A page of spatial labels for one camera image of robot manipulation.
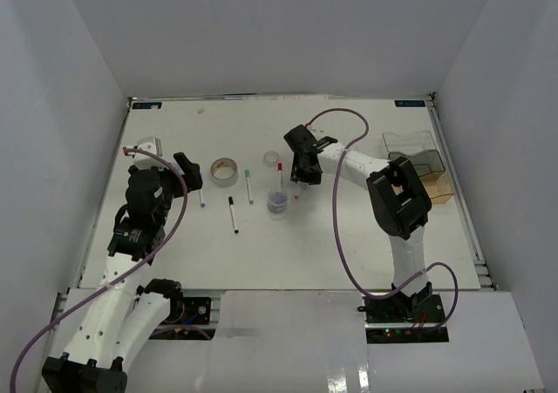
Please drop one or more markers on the clear cup of paperclips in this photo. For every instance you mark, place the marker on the clear cup of paperclips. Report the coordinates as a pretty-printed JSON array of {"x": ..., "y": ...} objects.
[{"x": 277, "y": 200}]

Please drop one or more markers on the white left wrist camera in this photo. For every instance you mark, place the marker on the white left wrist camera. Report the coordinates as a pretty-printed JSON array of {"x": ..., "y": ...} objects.
[{"x": 148, "y": 149}]

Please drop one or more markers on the clear tiered desk organizer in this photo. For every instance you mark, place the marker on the clear tiered desk organizer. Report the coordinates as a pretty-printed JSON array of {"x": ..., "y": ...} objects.
[{"x": 420, "y": 149}]

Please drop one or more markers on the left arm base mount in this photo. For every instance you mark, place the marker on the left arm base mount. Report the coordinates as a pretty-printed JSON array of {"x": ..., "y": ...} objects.
[{"x": 190, "y": 321}]

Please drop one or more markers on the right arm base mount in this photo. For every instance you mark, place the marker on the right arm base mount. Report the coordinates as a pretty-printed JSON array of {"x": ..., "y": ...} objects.
[{"x": 385, "y": 323}]

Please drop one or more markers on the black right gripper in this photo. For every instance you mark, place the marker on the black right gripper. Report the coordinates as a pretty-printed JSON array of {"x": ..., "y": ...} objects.
[{"x": 297, "y": 175}]

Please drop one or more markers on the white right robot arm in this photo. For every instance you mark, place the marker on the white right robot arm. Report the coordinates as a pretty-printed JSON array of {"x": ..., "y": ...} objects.
[{"x": 399, "y": 202}]

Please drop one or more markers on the blue capped white marker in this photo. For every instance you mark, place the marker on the blue capped white marker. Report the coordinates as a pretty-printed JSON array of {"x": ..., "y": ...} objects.
[{"x": 201, "y": 193}]

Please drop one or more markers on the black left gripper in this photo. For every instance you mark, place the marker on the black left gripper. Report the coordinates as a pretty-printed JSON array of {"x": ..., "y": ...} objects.
[{"x": 191, "y": 170}]

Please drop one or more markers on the blue label sticker right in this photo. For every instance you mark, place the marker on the blue label sticker right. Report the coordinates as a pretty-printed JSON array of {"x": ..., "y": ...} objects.
[{"x": 409, "y": 103}]

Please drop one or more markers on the small clear tape roll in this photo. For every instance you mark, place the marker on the small clear tape roll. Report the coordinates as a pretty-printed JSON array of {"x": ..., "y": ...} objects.
[{"x": 271, "y": 158}]

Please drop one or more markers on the green capped white marker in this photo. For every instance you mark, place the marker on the green capped white marker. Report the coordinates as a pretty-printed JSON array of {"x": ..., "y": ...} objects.
[{"x": 249, "y": 187}]

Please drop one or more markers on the red capped white marker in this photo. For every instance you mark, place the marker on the red capped white marker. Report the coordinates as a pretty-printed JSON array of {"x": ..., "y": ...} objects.
[{"x": 279, "y": 175}]

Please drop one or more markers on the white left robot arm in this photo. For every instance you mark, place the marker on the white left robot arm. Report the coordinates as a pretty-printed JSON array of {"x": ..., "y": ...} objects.
[{"x": 124, "y": 311}]

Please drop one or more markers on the black capped white marker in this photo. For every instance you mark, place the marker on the black capped white marker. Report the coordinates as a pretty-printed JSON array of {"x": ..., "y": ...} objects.
[{"x": 231, "y": 206}]

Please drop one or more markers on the large clear tape roll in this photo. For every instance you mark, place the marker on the large clear tape roll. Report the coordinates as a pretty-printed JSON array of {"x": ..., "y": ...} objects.
[{"x": 224, "y": 172}]

